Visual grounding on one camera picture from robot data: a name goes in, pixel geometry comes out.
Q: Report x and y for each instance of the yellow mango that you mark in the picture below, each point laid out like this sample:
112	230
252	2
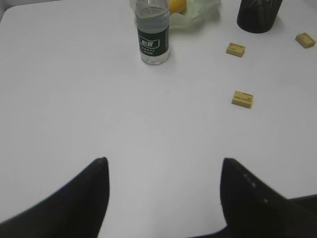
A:
177	6

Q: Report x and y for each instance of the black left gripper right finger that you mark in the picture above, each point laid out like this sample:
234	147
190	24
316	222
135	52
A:
254	210

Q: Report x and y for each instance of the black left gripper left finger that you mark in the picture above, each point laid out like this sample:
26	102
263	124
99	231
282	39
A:
76	210

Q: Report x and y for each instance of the black mesh pen holder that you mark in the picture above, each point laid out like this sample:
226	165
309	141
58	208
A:
258	16

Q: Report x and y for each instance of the pale green wavy plate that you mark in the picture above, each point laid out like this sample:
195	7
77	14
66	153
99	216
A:
194	13

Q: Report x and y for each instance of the clear water bottle green label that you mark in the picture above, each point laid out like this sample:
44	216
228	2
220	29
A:
152	21

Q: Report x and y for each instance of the yellow eraser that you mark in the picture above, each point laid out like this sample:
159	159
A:
305	40
242	99
235	49

